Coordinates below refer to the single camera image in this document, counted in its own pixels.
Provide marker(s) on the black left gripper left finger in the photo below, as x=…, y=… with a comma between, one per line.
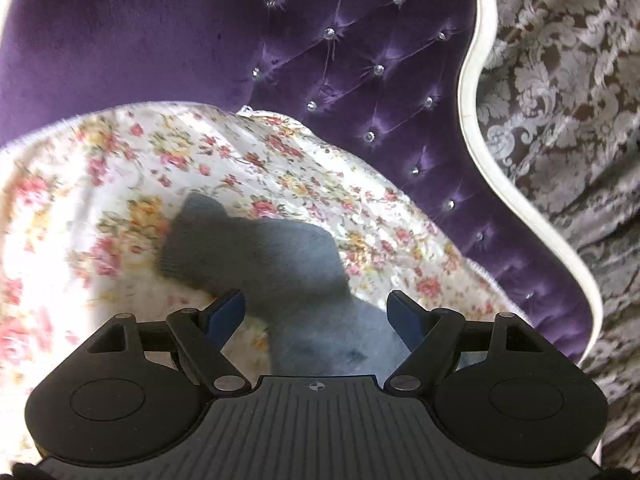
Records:
x=200, y=335

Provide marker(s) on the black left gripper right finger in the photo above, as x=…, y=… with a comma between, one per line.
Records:
x=431, y=338

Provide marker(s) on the grey knitted garment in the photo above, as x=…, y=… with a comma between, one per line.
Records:
x=293, y=280

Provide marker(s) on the floral bed sheet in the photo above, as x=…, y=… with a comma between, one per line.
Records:
x=154, y=207

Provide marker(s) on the purple tufted sofa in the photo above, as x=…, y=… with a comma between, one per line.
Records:
x=394, y=83

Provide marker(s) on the purple velvet cushion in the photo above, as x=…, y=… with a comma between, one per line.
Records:
x=63, y=58

